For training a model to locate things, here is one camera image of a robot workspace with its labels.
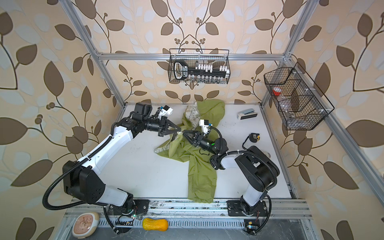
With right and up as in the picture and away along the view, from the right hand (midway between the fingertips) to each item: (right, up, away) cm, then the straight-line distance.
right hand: (182, 134), depth 71 cm
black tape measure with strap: (+45, -5, +27) cm, 52 cm away
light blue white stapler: (+44, +11, +38) cm, 59 cm away
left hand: (-1, +3, -3) cm, 4 cm away
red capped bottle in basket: (+51, +23, +9) cm, 56 cm away
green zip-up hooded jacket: (+9, +9, +34) cm, 36 cm away
